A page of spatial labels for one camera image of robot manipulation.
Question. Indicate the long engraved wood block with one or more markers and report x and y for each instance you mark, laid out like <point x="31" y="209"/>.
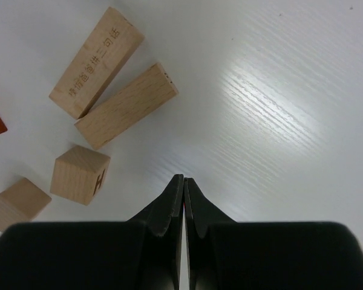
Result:
<point x="104" y="53"/>

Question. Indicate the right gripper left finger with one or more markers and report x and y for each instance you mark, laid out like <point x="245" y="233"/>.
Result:
<point x="140" y="253"/>

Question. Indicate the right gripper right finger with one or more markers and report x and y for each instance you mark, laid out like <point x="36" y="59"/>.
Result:
<point x="225" y="254"/>

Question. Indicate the light wood cube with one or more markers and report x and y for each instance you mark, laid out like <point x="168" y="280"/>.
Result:
<point x="21" y="202"/>

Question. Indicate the long plain wood block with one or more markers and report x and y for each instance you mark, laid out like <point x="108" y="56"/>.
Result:
<point x="135" y="101"/>

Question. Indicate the light wood cube letter H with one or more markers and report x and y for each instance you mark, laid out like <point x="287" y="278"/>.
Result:
<point x="78" y="174"/>

